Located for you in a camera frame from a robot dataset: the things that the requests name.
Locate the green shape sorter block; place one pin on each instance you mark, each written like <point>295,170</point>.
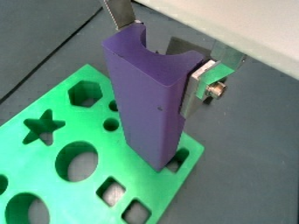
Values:
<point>64,156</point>

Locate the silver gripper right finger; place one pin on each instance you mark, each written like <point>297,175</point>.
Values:
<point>205,81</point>

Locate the purple arch block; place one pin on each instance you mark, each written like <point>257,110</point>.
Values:
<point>148,82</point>

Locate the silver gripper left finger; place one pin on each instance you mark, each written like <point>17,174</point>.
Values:
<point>120,10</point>

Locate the black curved fixture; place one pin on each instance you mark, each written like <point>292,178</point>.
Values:
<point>180,46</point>

